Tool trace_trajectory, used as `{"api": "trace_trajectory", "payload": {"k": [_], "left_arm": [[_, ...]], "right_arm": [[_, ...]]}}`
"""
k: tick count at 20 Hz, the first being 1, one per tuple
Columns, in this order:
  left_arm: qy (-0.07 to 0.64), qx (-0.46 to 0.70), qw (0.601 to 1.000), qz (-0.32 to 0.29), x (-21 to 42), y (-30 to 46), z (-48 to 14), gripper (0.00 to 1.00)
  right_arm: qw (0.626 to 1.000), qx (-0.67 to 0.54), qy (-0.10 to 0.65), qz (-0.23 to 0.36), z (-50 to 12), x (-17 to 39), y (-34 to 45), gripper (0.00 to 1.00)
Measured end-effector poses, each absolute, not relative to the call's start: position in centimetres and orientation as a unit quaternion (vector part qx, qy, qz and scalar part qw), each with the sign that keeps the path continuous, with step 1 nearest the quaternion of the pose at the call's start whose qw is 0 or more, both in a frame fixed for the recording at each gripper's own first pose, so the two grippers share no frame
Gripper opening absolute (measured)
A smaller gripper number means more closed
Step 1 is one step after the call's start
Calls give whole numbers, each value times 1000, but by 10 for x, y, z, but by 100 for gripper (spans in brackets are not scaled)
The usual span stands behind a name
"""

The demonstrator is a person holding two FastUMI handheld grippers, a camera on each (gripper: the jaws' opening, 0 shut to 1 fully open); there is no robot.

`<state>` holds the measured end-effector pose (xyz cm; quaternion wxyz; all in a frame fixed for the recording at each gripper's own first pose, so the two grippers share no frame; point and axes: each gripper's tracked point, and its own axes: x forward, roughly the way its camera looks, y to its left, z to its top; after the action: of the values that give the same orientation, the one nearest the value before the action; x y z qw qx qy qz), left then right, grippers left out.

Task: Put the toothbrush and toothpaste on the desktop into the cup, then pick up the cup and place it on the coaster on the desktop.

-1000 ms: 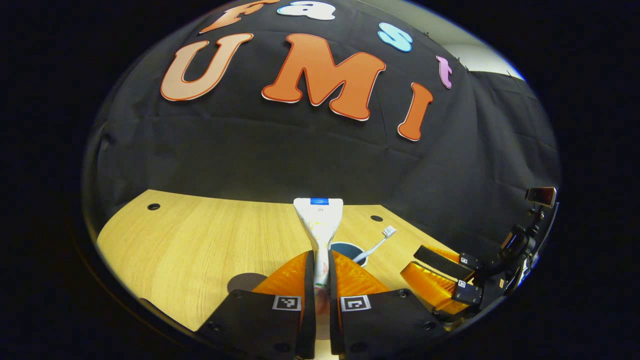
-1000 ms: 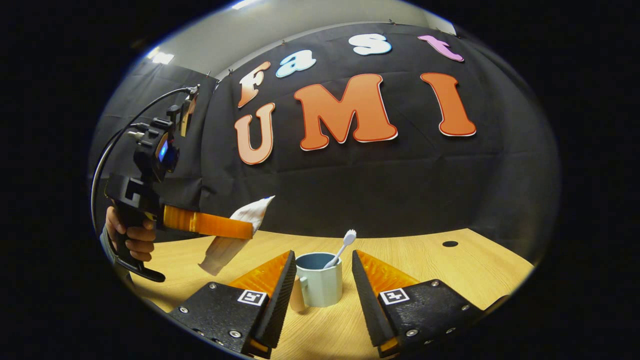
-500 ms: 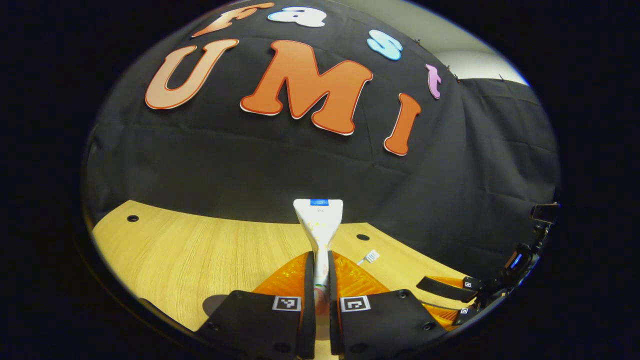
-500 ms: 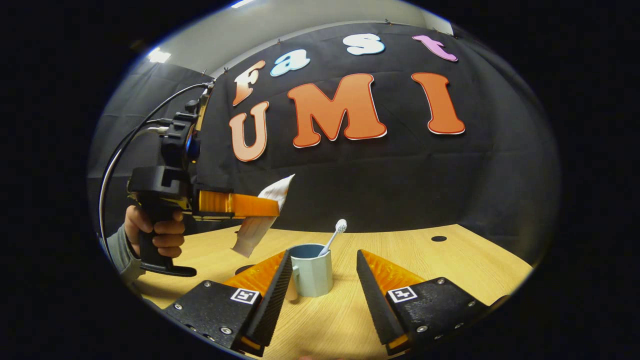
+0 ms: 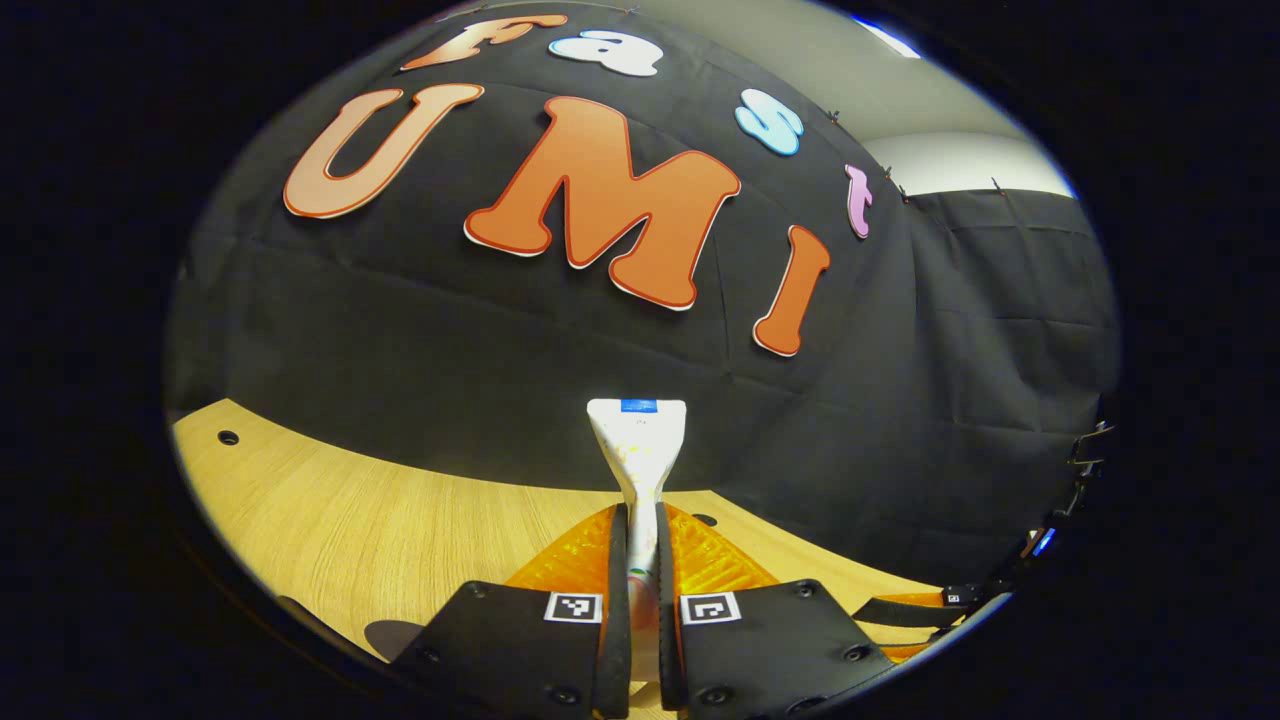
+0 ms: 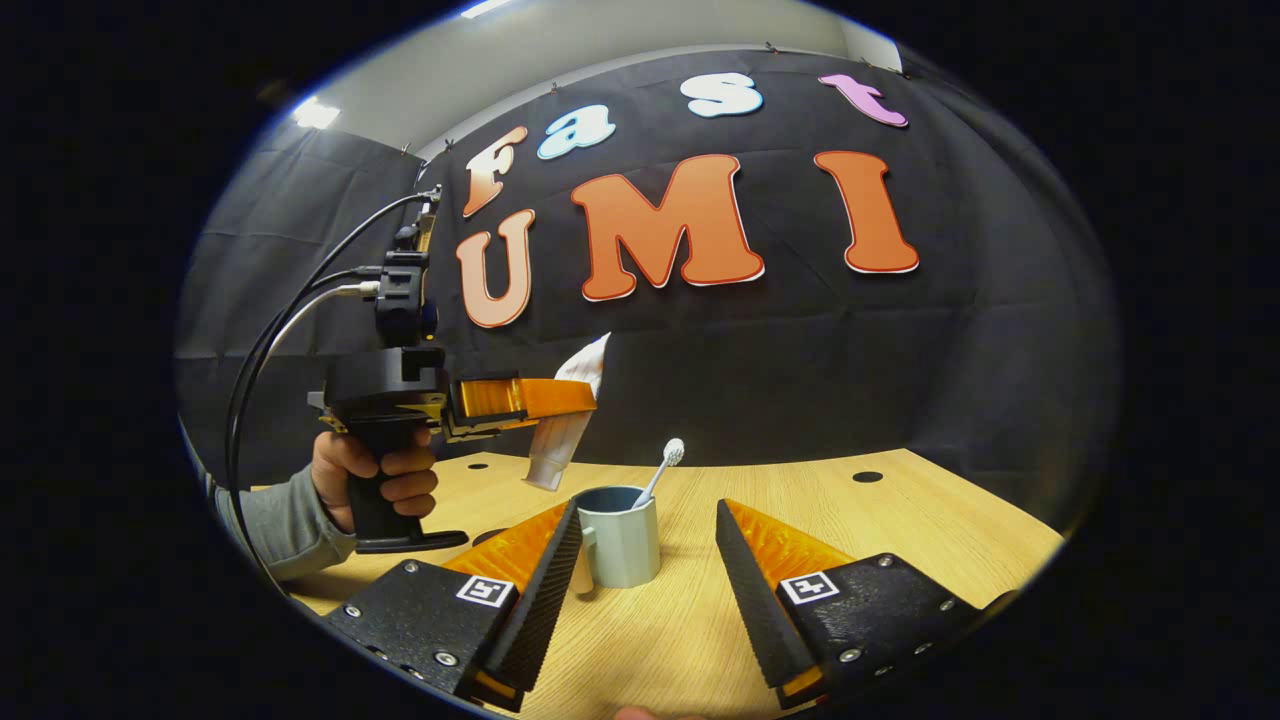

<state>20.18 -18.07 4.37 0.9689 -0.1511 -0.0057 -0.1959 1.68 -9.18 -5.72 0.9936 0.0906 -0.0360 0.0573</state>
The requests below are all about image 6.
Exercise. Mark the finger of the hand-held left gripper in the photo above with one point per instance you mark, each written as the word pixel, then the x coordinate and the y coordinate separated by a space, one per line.
pixel 500 398

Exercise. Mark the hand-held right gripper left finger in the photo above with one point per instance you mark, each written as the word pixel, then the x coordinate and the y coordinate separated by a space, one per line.
pixel 545 600

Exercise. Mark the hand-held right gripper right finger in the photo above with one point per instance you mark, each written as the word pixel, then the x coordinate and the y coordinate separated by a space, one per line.
pixel 760 600

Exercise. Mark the white toothpaste tube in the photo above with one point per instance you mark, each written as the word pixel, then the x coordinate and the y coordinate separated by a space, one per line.
pixel 555 450

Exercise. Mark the dark round coaster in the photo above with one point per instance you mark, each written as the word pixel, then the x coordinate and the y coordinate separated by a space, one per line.
pixel 492 537

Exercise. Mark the white toothbrush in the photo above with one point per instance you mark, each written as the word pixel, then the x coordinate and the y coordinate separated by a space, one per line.
pixel 672 455

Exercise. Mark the wooden desktop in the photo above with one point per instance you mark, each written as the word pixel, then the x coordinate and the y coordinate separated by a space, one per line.
pixel 900 540

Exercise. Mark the black backdrop cloth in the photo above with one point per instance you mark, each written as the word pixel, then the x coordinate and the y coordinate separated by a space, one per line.
pixel 800 360

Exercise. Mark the ceiling light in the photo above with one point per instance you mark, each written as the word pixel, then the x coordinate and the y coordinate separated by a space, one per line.
pixel 485 8
pixel 316 112

